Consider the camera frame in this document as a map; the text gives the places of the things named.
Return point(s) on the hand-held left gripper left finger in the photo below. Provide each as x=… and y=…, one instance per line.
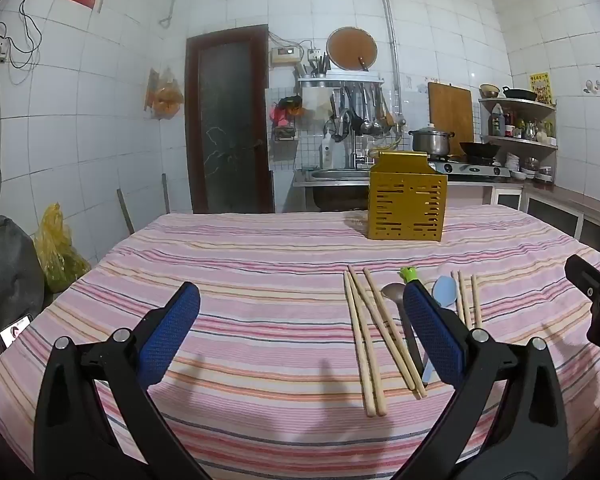
x=172, y=332

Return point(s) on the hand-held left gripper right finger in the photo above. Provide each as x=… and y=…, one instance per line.
x=432, y=332

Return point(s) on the light blue spoon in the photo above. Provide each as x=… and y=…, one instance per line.
x=445, y=291

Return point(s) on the metal spoon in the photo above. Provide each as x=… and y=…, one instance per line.
x=393, y=294

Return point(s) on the green-topped utensil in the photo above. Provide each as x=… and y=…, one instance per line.
x=409, y=274

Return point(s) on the yellow slotted utensil holder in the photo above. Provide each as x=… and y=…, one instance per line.
x=405, y=205

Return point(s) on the hanging kitchen utensils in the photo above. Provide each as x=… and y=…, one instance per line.
x=367, y=110

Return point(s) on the pink striped tablecloth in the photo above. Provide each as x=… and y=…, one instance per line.
x=260, y=285

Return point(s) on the wooden stick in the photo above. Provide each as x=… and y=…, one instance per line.
x=166, y=194
x=126, y=212

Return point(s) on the yellow plastic bag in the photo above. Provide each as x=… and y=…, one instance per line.
x=55, y=250

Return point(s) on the white corner shelf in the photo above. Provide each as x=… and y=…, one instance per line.
x=520, y=140

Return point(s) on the steel gas stove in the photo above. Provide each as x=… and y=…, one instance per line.
x=472, y=170

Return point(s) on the smartphone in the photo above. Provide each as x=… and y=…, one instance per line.
x=15, y=331

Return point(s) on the black wok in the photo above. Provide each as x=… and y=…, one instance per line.
x=480, y=150

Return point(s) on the grey bag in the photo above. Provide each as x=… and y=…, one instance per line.
x=7, y=280

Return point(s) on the steel sink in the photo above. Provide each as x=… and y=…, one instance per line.
x=330, y=182

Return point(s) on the black pan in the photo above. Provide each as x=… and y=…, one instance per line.
x=520, y=94

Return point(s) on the steel cooking pot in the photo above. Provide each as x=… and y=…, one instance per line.
x=431, y=142

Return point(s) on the brown bowl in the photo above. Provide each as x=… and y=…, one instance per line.
x=489, y=91

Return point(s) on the white soap bottle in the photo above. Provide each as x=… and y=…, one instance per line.
x=327, y=152

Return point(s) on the wooden cutting board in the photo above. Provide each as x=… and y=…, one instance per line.
x=450, y=110

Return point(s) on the metal faucet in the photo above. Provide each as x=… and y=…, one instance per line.
x=352, y=135

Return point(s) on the brown frosted glass door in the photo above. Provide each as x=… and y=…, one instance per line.
x=227, y=120

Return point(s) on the orange plastic bag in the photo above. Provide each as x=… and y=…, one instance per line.
x=166, y=95

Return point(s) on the red hanging cloths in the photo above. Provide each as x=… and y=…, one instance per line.
x=284, y=110

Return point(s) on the knife holder with knives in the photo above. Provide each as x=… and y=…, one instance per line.
x=319, y=66

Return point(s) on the round brown pot lid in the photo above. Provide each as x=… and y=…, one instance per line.
x=351, y=47

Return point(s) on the wall hook stickers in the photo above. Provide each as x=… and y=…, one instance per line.
x=594, y=86

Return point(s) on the yellow wall poster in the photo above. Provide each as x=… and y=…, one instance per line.
x=540, y=87

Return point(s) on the white wall rack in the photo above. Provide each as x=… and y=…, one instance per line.
x=340, y=79

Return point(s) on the wall controller box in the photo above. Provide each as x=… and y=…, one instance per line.
x=286, y=55

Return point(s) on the grey wall pipe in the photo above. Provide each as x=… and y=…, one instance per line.
x=392, y=35

